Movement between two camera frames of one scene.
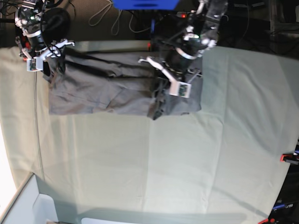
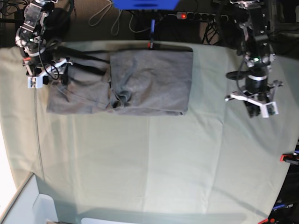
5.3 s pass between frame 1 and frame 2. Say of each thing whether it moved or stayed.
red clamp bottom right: stayed
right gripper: moved
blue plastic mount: stayed
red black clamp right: stayed
